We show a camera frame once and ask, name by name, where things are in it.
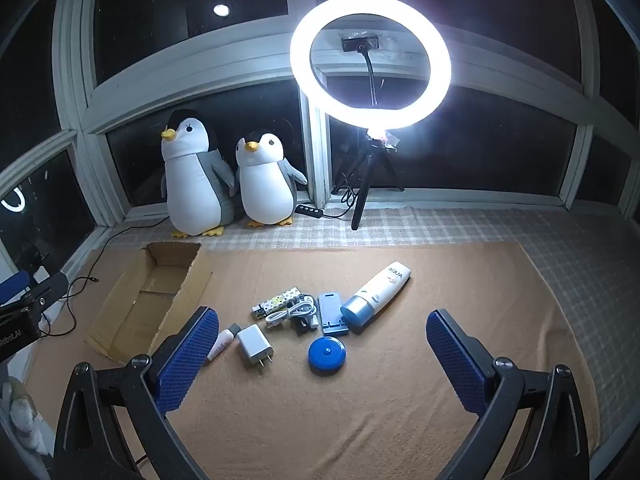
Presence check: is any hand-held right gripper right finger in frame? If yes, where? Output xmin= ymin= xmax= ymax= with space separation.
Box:
xmin=425 ymin=309 xmax=593 ymax=480

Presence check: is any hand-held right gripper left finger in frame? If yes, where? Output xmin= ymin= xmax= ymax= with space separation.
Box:
xmin=52 ymin=306 xmax=221 ymax=480

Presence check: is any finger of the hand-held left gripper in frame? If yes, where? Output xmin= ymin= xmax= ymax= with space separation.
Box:
xmin=0 ymin=270 xmax=68 ymax=318

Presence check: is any small pink bottle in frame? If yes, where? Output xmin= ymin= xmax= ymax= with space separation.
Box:
xmin=206 ymin=325 xmax=242 ymax=361

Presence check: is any cardboard box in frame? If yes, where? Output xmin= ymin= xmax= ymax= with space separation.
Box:
xmin=85 ymin=241 xmax=213 ymax=365

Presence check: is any white wall charger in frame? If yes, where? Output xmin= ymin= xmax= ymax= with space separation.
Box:
xmin=236 ymin=324 xmax=276 ymax=373

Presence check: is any white tube with blue cap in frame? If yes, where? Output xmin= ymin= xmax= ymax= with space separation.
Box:
xmin=340 ymin=261 xmax=412 ymax=333

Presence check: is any white cable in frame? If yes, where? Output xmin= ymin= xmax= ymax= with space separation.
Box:
xmin=264 ymin=294 xmax=321 ymax=332

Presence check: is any blue round tape measure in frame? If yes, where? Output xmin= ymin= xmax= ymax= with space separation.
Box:
xmin=307 ymin=336 xmax=349 ymax=375

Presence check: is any pale crumpled cloth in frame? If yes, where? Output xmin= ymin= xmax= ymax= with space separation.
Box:
xmin=0 ymin=375 xmax=53 ymax=461

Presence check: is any checked blanket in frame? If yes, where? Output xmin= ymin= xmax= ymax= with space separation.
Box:
xmin=95 ymin=205 xmax=640 ymax=456

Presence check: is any large penguin plush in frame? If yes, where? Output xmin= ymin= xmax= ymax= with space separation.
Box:
xmin=160 ymin=109 xmax=237 ymax=239

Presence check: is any small penguin plush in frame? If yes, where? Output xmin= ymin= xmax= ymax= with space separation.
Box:
xmin=235 ymin=131 xmax=308 ymax=228

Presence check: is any black tripod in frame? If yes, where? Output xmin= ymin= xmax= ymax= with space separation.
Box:
xmin=332 ymin=127 xmax=405 ymax=231

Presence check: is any black gooseneck phone holder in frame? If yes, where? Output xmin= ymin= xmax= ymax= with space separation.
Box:
xmin=340 ymin=34 xmax=383 ymax=108

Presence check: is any black usb cable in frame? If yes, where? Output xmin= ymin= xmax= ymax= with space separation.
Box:
xmin=37 ymin=260 xmax=101 ymax=338

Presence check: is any black power cable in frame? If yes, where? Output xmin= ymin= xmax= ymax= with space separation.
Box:
xmin=92 ymin=215 xmax=173 ymax=251

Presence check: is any white window frame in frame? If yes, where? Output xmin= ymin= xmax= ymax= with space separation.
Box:
xmin=0 ymin=0 xmax=640 ymax=241

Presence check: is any white ring light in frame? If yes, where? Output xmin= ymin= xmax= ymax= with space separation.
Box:
xmin=290 ymin=0 xmax=452 ymax=131

